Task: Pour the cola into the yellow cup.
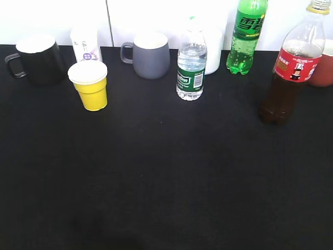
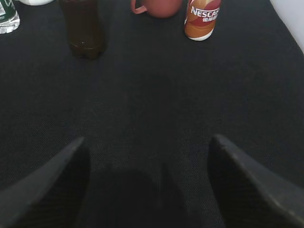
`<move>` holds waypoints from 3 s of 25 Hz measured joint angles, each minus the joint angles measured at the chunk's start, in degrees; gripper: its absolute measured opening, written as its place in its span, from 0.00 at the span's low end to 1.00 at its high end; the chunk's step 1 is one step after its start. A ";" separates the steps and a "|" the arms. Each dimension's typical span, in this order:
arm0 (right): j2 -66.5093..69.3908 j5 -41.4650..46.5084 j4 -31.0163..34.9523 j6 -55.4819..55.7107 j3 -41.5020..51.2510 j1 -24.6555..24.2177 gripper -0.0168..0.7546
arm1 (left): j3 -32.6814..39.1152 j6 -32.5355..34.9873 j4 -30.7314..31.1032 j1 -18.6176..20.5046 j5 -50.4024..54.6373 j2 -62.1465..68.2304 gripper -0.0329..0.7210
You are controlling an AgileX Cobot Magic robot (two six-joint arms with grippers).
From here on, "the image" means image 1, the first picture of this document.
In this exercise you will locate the yellow paper cup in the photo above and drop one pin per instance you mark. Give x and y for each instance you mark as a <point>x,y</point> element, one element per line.
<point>90,79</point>

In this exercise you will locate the iced tea bottle red label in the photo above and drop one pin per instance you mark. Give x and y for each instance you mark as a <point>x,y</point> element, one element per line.
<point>298,57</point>

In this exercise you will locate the white cup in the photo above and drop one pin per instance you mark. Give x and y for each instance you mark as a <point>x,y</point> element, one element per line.
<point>214,42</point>

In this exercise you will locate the green sprite bottle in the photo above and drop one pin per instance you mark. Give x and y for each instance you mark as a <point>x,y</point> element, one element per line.
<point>247,29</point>

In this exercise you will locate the grey mug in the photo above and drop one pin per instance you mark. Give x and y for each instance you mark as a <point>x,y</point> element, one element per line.
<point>148,53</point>

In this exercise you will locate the clear water bottle green label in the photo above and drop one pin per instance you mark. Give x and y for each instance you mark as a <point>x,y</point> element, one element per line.
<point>191,61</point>

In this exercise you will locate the white yogurt carton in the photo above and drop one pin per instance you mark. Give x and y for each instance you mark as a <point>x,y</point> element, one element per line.
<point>85,44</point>

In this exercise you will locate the black mug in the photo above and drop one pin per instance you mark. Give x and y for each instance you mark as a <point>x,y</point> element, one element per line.
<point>41,60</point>

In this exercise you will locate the red mug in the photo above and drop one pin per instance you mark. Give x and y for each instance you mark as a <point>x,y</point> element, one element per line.
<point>322,76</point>

